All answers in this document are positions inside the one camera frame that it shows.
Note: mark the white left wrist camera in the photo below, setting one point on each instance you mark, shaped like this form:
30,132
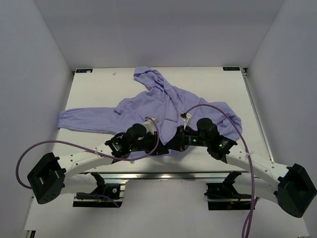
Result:
150,123

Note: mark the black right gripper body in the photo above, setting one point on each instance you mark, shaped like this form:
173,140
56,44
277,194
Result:
192,138

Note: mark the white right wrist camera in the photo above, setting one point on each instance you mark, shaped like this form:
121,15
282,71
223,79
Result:
187,117

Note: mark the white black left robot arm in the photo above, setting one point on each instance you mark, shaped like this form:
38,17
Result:
53,175

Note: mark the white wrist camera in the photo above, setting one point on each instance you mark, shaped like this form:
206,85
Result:
150,123
187,117

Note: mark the aluminium right side rail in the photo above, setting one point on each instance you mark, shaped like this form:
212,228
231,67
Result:
257,115

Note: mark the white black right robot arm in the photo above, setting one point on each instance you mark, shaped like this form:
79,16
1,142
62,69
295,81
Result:
288,186

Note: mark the dark teal corner label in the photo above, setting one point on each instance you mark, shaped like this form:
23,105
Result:
87,70
231,68

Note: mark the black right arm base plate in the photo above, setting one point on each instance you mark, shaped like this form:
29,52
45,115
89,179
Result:
222,196

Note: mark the lavender zip-up hooded jacket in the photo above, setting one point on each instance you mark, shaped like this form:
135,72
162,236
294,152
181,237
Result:
161,100

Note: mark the dark teal corner label left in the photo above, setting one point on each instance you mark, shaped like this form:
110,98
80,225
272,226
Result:
87,70

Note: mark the dark teal corner label right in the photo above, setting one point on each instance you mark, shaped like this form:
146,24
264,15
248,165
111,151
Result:
231,68

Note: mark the aluminium front table rail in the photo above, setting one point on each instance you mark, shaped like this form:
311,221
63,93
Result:
159,176

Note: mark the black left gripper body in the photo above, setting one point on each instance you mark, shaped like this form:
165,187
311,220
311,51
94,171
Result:
147,144

